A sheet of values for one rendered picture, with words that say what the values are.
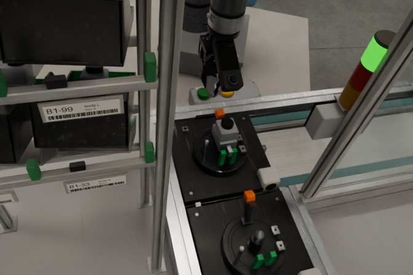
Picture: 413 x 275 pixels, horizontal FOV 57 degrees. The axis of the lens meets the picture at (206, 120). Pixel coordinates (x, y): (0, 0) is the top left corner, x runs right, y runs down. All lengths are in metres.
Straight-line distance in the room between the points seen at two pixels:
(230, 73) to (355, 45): 2.50
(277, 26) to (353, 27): 1.88
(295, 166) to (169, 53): 0.74
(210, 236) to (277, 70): 0.75
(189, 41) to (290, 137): 0.47
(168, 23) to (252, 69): 1.04
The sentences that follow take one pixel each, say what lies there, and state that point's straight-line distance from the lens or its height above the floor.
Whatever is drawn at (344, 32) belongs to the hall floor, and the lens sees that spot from 3.36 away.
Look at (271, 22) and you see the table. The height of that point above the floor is 0.86.
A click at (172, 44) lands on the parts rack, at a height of 1.52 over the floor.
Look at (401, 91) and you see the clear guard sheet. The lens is 0.78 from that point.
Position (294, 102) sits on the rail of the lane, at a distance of 1.18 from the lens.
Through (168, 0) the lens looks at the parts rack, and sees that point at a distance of 0.36.
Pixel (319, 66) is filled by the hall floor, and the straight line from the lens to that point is 2.92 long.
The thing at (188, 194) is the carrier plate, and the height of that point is 0.97.
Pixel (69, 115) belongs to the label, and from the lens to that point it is 0.45.
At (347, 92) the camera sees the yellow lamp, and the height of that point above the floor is 1.29.
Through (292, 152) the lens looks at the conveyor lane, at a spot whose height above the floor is 0.92.
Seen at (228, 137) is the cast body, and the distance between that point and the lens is 0.89.
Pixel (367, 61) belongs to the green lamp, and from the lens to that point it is 0.71.
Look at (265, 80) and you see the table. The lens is 1.37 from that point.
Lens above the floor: 1.77
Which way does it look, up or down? 50 degrees down
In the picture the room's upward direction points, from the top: 11 degrees clockwise
